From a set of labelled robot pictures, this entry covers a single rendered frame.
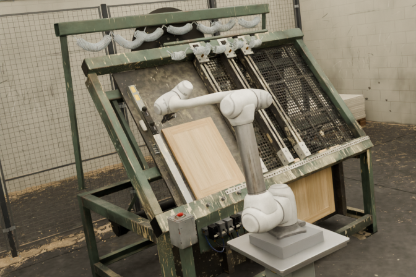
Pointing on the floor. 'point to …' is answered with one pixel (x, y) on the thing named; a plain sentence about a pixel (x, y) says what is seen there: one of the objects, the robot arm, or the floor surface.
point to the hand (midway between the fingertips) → (164, 119)
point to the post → (187, 262)
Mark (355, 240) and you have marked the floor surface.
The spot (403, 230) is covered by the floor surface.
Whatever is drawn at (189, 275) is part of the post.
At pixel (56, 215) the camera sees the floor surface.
